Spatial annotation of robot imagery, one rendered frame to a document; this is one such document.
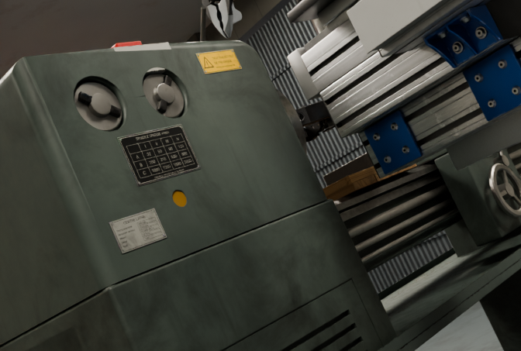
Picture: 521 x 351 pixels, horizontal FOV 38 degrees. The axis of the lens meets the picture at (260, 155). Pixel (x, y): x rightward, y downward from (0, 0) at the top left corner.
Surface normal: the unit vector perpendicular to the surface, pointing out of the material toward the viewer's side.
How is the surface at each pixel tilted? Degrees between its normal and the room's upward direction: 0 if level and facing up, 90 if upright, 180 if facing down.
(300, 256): 90
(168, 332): 90
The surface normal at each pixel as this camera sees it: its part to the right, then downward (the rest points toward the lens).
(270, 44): -0.72, 0.24
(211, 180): 0.65, -0.40
